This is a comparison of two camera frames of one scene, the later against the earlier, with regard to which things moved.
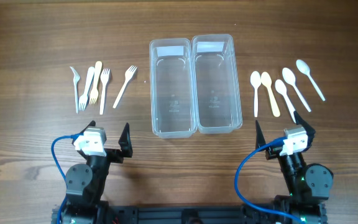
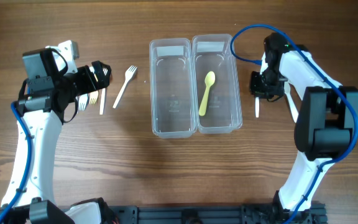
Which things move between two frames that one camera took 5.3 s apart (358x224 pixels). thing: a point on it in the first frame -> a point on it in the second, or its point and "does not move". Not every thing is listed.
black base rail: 180,214 does not move
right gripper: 274,153 -> 258,84
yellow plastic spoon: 266,79 -> 209,79
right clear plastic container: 216,89 does not move
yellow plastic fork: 94,93 does not move
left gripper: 111,154 -> 95,76
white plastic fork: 84,98 does not move
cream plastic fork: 129,74 does not move
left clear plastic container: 173,104 does not move
